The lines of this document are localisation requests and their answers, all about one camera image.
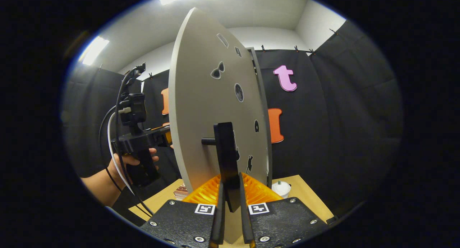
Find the white round ceramic jar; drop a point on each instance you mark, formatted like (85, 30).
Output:
(281, 189)

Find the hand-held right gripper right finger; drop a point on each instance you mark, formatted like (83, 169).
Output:
(284, 223)

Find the beige cabinet door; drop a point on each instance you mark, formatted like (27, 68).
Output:
(201, 97)

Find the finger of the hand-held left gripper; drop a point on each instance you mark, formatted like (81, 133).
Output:
(158, 137)

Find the black backdrop cloth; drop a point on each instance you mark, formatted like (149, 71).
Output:
(341, 115)

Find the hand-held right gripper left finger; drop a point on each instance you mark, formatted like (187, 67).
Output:
(179, 223)

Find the ceiling light panel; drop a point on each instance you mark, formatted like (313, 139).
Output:
(94, 50)

